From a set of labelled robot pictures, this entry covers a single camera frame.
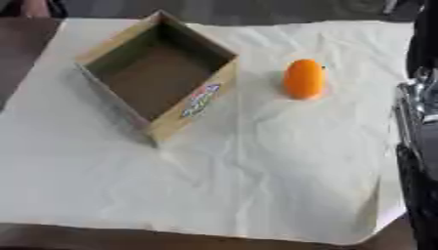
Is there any tan cardboard box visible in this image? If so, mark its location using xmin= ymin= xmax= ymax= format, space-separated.
xmin=73 ymin=9 xmax=240 ymax=145

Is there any orange oval toy fruit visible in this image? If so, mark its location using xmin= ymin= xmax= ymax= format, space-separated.
xmin=282 ymin=58 xmax=329 ymax=101

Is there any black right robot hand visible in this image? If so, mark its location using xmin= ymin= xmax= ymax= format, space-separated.
xmin=404 ymin=0 xmax=438 ymax=79

